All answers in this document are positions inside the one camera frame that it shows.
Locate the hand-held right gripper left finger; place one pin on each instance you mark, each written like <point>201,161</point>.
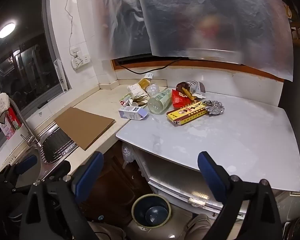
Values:
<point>88,177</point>

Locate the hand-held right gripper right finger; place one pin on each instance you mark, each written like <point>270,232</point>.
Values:
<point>212,177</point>

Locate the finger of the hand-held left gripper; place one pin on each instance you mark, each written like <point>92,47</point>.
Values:
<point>58,170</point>
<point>26,164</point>

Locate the round trash can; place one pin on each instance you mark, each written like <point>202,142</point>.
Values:
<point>155,215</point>

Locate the foil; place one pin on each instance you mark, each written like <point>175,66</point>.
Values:
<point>215,108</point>

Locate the yellow red box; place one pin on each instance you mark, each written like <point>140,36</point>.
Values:
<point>187,112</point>

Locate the white blue milk carton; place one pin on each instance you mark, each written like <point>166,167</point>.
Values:
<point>131,112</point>

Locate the red packet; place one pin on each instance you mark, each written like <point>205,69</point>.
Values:
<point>178,100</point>

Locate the small white bottle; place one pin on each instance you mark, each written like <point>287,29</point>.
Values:
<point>125,101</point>

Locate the white orange paper cup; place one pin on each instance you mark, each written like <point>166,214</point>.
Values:
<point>137,103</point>

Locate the glass bottle green label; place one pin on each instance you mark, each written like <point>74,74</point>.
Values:
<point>160,101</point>

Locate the brown white snack bag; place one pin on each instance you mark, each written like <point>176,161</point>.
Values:
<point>193,86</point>

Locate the white paper bag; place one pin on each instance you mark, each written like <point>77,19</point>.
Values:
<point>136,90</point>

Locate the yellow paper packet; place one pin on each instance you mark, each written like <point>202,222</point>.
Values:
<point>144,82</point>

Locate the wooden cabinet door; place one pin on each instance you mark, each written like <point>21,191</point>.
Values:
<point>110,185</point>

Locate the steel sink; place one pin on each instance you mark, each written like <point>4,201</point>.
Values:
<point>55,145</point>

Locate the steel faucet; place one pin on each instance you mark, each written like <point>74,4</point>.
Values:
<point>27,128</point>

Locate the red white carton by window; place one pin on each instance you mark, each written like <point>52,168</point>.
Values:
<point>11,126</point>

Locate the white cabinet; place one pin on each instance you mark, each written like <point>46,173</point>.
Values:
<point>170,177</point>

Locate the clear plastic bag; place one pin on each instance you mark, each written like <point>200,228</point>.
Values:
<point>128,155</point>

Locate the brown cardboard sheet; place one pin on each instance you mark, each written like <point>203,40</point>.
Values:
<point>85,127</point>

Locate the person's right leg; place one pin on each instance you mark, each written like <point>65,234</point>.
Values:
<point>197,226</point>

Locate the white cloth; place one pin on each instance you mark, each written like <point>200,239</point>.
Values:
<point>0,105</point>

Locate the white striped plastic packet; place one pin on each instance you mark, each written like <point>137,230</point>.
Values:
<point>60,75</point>

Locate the window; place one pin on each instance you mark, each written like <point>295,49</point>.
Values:
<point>20,67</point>

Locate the white power socket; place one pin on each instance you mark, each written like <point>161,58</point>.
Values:
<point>80,62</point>

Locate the translucent plastic sheet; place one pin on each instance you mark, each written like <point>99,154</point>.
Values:
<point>190,17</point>

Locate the orange wooden frame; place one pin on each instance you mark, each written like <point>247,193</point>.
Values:
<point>215,65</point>

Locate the white wall switch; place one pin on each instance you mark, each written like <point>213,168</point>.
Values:
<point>75,50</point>

